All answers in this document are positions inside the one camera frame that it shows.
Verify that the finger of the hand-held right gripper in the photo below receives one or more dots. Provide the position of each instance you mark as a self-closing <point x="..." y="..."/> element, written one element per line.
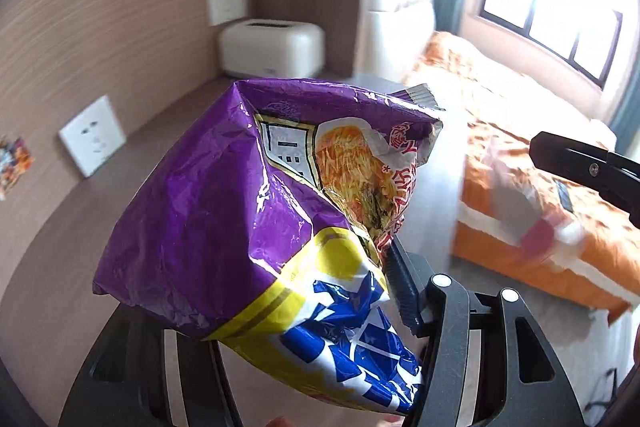
<point x="585" y="162"/>

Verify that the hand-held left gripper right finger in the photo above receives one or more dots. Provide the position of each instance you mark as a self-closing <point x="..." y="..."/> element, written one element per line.
<point x="405" y="287"/>

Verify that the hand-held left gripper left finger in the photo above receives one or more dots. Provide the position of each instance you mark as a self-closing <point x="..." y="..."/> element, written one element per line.
<point x="125" y="357"/>

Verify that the purple yellow snack bag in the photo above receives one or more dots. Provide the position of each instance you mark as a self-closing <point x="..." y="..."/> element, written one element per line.
<point x="240" y="217"/>

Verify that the person's left hand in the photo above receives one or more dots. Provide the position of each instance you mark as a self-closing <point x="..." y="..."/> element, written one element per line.
<point x="280" y="422"/>

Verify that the small black object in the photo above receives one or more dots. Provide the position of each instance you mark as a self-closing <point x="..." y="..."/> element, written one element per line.
<point x="565" y="197"/>

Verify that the bed with orange blanket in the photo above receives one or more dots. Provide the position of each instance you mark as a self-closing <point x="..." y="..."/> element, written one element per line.
<point x="590" y="232"/>

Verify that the dark framed window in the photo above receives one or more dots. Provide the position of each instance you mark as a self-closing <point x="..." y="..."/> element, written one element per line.
<point x="550" y="2"/>

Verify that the cream padded headboard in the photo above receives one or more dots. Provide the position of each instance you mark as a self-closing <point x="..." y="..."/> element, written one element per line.
<point x="400" y="22"/>

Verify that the white tissue box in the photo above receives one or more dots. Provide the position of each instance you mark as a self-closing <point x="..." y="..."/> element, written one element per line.
<point x="272" y="47"/>

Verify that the white wall socket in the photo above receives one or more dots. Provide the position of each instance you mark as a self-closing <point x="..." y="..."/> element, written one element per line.
<point x="226" y="1"/>
<point x="92" y="136"/>

